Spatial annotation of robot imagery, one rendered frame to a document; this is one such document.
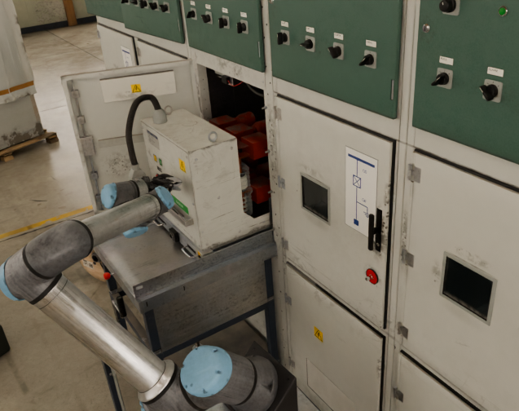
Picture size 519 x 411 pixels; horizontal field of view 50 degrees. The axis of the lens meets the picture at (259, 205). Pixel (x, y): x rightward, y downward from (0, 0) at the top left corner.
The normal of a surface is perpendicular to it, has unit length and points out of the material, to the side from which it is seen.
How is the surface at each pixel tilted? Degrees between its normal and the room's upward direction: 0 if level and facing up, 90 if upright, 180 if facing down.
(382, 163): 90
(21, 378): 0
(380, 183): 90
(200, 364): 39
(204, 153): 90
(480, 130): 90
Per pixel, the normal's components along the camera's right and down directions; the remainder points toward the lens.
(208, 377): -0.52, -0.46
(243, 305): 0.55, 0.37
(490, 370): -0.83, 0.32
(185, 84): 0.22, 0.46
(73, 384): -0.07, -0.87
